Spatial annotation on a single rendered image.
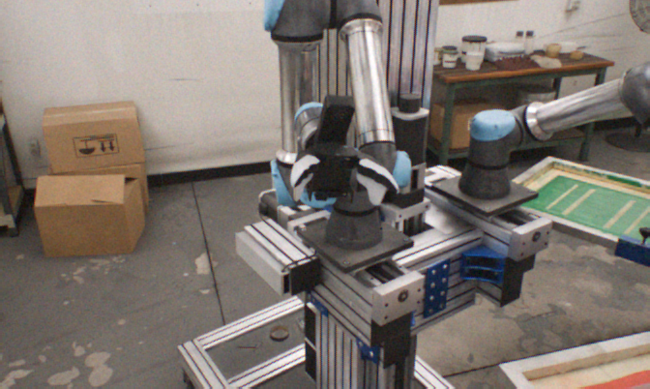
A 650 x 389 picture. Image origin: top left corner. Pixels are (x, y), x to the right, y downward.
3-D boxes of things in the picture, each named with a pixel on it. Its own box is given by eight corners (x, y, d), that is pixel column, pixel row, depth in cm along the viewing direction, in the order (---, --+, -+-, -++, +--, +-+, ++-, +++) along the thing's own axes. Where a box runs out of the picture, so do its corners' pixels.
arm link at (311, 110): (332, 138, 114) (332, 98, 111) (341, 160, 104) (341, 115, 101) (293, 140, 113) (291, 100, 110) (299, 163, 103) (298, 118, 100)
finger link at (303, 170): (291, 216, 80) (321, 194, 88) (296, 177, 78) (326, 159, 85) (272, 209, 81) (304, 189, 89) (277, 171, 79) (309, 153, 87)
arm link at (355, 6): (373, -8, 132) (403, 196, 118) (326, -7, 131) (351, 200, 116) (384, -43, 121) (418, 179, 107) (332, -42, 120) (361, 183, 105)
